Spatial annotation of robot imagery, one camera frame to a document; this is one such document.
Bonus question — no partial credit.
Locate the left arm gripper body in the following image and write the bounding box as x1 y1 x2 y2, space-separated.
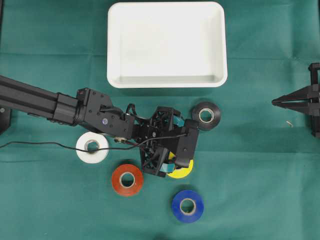
131 106 181 177

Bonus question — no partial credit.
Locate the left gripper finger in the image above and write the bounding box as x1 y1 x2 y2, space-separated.
159 157 176 173
173 111 185 127

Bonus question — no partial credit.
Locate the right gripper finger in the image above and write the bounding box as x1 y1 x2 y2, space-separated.
272 85 313 103
272 102 312 113

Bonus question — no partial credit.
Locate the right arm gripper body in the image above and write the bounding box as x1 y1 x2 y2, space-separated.
308 62 320 138

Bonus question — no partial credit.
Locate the red tape roll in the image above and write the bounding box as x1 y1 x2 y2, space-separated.
111 164 144 197

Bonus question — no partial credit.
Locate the green table cloth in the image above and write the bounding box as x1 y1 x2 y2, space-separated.
0 0 320 240

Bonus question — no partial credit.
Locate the white plastic tray case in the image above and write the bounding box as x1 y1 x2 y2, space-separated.
106 1 228 89

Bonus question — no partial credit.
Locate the small metal clip scrap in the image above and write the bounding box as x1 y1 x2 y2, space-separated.
286 120 294 128

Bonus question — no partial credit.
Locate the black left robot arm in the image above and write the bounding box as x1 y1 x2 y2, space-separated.
0 76 188 177

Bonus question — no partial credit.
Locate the black tape roll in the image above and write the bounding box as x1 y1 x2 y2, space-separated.
191 101 221 131

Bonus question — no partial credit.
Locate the white tape roll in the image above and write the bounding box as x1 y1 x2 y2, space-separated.
75 131 109 164

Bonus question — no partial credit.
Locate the thin black camera cable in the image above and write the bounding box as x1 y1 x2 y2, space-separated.
0 103 188 153

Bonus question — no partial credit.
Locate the yellow tape roll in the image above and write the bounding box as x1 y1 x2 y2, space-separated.
166 159 194 179

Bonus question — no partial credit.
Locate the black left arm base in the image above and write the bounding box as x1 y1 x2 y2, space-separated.
0 106 12 134

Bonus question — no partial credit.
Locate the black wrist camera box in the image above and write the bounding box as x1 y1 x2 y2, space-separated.
173 119 200 168

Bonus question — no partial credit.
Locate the blue tape roll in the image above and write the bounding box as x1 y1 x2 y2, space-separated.
171 190 205 224

